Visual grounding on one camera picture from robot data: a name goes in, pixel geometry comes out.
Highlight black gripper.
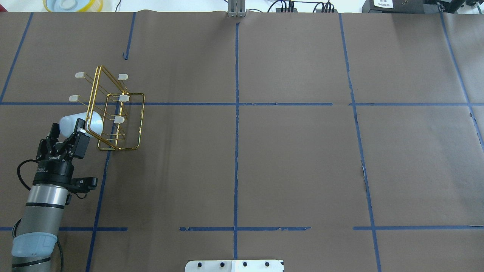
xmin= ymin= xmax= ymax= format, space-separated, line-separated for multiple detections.
xmin=33 ymin=119 xmax=90 ymax=187

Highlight light blue plastic cup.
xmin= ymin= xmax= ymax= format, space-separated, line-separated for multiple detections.
xmin=59 ymin=112 xmax=104 ymax=138

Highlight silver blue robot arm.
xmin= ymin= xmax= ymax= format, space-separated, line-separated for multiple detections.
xmin=11 ymin=121 xmax=89 ymax=272

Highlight yellow rimmed blue bowl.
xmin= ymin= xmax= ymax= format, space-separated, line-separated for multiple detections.
xmin=42 ymin=0 xmax=104 ymax=12

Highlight black power strip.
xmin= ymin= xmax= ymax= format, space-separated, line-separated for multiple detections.
xmin=267 ymin=1 xmax=338 ymax=13

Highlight brown paper table cover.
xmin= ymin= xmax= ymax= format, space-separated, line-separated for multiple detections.
xmin=1 ymin=11 xmax=483 ymax=272

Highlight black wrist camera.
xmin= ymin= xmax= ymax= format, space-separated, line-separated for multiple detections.
xmin=69 ymin=177 xmax=98 ymax=193

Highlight gold wire cup holder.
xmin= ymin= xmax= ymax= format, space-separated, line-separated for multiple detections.
xmin=69 ymin=65 xmax=146 ymax=150

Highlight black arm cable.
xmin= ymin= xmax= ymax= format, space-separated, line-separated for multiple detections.
xmin=11 ymin=159 xmax=65 ymax=272

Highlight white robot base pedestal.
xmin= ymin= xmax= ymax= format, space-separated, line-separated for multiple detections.
xmin=185 ymin=260 xmax=285 ymax=272

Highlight aluminium frame post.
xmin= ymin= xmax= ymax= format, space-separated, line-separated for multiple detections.
xmin=226 ymin=0 xmax=247 ymax=18

